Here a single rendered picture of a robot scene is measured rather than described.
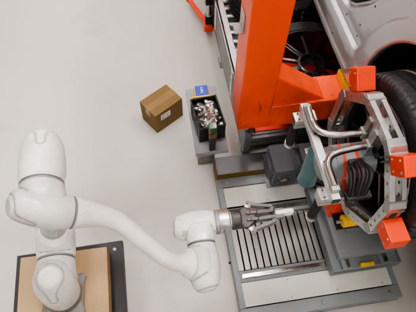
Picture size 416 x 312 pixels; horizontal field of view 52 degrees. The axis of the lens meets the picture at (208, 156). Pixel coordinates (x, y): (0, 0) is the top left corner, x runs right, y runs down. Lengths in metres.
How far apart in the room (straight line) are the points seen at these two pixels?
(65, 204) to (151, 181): 1.35
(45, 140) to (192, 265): 0.62
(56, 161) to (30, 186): 0.11
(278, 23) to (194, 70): 1.51
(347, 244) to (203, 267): 1.03
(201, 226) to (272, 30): 0.78
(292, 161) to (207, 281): 0.98
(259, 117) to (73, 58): 1.68
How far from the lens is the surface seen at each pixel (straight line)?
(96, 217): 1.37
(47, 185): 1.32
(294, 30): 2.73
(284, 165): 2.23
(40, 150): 1.38
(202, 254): 1.49
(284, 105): 2.10
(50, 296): 1.82
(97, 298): 2.03
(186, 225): 1.54
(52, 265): 1.82
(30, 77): 3.32
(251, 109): 2.05
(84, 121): 2.95
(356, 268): 2.37
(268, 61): 1.83
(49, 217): 1.31
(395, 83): 1.67
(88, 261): 2.08
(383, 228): 1.67
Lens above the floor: 2.30
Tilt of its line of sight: 59 degrees down
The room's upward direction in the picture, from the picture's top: 1 degrees clockwise
